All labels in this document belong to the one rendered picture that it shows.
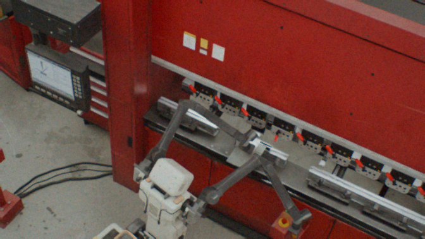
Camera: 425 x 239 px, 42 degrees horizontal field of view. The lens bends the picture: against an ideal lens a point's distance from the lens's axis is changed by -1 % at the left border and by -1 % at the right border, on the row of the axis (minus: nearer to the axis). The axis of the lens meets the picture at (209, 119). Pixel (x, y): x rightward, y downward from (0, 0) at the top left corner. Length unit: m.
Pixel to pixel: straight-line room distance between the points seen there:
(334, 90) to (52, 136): 2.87
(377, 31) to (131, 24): 1.47
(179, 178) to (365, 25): 1.30
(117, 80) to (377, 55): 1.78
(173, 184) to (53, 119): 2.44
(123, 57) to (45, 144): 1.75
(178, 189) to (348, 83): 1.15
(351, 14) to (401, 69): 0.40
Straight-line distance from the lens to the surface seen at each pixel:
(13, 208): 4.71
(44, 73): 3.71
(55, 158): 5.08
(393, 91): 3.18
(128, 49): 3.63
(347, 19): 2.98
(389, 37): 2.97
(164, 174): 3.20
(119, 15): 3.50
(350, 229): 3.94
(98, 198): 4.76
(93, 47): 4.58
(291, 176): 3.91
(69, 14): 3.31
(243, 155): 3.79
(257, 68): 3.42
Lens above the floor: 3.90
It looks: 47 degrees down
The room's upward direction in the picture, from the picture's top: 7 degrees clockwise
